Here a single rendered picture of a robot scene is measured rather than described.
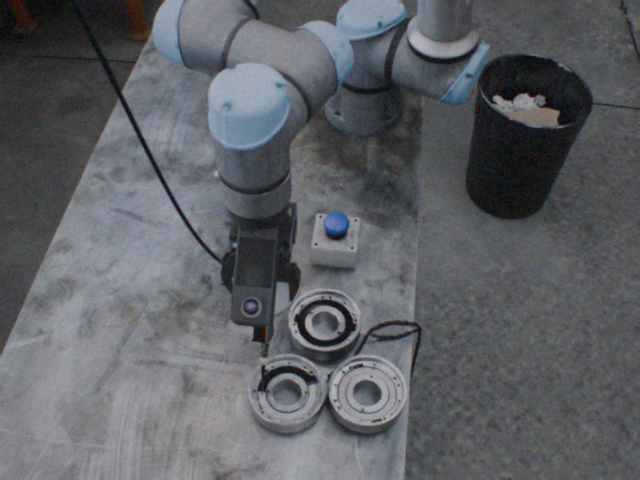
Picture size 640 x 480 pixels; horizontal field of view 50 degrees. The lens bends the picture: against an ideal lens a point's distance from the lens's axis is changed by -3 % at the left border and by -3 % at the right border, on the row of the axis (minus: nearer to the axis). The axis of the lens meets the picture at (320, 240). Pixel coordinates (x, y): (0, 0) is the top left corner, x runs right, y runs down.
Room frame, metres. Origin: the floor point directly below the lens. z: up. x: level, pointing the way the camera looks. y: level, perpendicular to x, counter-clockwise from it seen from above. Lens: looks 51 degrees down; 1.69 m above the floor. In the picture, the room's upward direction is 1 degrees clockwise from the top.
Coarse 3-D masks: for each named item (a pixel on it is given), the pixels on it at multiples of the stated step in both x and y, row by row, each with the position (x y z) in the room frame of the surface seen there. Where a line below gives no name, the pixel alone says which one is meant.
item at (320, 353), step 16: (320, 288) 0.59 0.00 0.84; (304, 304) 0.57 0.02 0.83; (352, 304) 0.57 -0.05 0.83; (288, 320) 0.53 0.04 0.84; (320, 320) 0.56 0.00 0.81; (336, 320) 0.55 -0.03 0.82; (320, 336) 0.51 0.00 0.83; (336, 336) 0.51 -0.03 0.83; (352, 336) 0.51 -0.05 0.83; (304, 352) 0.49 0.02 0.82; (320, 352) 0.49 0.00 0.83; (336, 352) 0.49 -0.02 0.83
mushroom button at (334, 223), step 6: (330, 216) 0.70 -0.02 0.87; (336, 216) 0.70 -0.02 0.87; (342, 216) 0.70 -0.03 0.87; (324, 222) 0.69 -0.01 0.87; (330, 222) 0.69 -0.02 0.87; (336, 222) 0.69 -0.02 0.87; (342, 222) 0.69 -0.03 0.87; (348, 222) 0.69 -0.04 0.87; (324, 228) 0.68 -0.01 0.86; (330, 228) 0.68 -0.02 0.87; (336, 228) 0.68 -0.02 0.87; (342, 228) 0.68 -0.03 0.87; (348, 228) 0.68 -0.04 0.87; (336, 234) 0.67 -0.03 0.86
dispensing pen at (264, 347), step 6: (258, 330) 0.46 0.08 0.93; (264, 330) 0.46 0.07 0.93; (258, 336) 0.46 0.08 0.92; (264, 336) 0.46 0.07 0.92; (258, 342) 0.45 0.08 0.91; (264, 342) 0.46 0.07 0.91; (264, 348) 0.46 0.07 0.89; (264, 354) 0.45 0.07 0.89; (264, 360) 0.45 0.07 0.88; (264, 366) 0.44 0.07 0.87; (264, 372) 0.44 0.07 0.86; (264, 378) 0.43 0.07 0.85
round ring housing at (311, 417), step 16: (256, 368) 0.46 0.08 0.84; (272, 368) 0.46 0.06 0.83; (304, 368) 0.46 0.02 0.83; (256, 384) 0.44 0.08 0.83; (272, 384) 0.44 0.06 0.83; (288, 384) 0.45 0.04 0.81; (304, 384) 0.44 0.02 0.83; (320, 384) 0.44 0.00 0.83; (256, 400) 0.41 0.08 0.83; (272, 400) 0.41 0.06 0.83; (304, 400) 0.41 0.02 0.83; (320, 400) 0.41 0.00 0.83; (256, 416) 0.39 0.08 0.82; (304, 416) 0.39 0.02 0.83; (288, 432) 0.37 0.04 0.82
